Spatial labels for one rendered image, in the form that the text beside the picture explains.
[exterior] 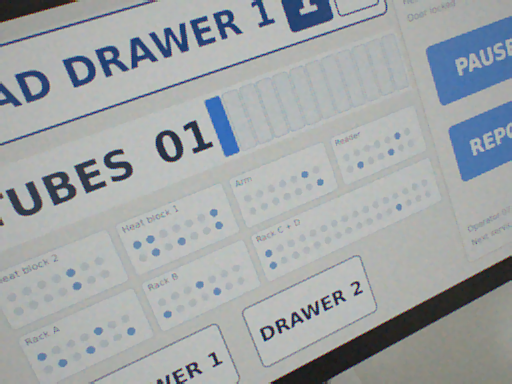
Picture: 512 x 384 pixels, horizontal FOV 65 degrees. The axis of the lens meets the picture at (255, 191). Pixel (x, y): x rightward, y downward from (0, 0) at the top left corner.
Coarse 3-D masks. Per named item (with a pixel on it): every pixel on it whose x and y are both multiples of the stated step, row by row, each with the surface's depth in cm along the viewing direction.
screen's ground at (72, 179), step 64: (128, 0) 24; (448, 0) 29; (256, 64) 26; (64, 128) 23; (128, 128) 24; (320, 128) 27; (0, 192) 23; (64, 192) 24; (128, 192) 25; (448, 192) 30; (0, 256) 23; (384, 256) 29; (448, 256) 31; (0, 320) 23; (384, 320) 30
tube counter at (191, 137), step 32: (384, 32) 28; (320, 64) 27; (352, 64) 28; (384, 64) 28; (224, 96) 25; (256, 96) 26; (288, 96) 27; (320, 96) 27; (352, 96) 28; (384, 96) 28; (160, 128) 25; (192, 128) 25; (224, 128) 26; (256, 128) 26; (288, 128) 27; (160, 160) 25; (192, 160) 25; (224, 160) 26
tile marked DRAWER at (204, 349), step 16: (192, 336) 26; (208, 336) 26; (224, 336) 27; (160, 352) 26; (176, 352) 26; (192, 352) 26; (208, 352) 27; (224, 352) 27; (128, 368) 25; (144, 368) 26; (160, 368) 26; (176, 368) 26; (192, 368) 26; (208, 368) 27; (224, 368) 27
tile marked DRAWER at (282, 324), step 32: (352, 256) 29; (288, 288) 28; (320, 288) 28; (352, 288) 29; (256, 320) 27; (288, 320) 28; (320, 320) 28; (352, 320) 29; (256, 352) 27; (288, 352) 28
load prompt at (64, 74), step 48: (192, 0) 25; (240, 0) 25; (288, 0) 26; (336, 0) 27; (384, 0) 28; (0, 48) 22; (48, 48) 23; (96, 48) 23; (144, 48) 24; (192, 48) 25; (240, 48) 26; (0, 96) 22; (48, 96) 23; (96, 96) 24; (144, 96) 24; (0, 144) 23
